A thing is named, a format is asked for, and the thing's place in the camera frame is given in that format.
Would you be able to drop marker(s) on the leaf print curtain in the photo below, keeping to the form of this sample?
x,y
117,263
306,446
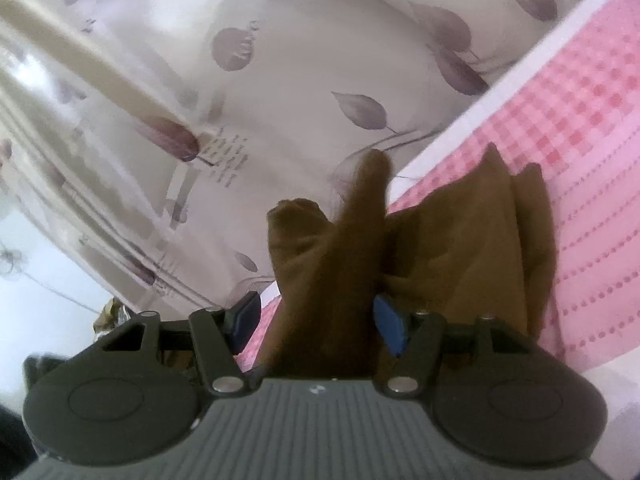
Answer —
x,y
280,70

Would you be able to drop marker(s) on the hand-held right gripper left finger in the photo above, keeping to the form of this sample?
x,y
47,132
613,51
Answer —
x,y
244,321

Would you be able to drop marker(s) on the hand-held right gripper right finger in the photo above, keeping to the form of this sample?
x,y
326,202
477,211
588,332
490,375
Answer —
x,y
393,328

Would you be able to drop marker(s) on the crinkled shiny wrapper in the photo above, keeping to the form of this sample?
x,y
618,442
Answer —
x,y
111,316

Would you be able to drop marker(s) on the pink checked bed sheet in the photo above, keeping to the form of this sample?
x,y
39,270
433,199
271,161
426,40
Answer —
x,y
585,150

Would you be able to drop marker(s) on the brown garment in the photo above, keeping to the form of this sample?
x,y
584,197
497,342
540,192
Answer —
x,y
450,240

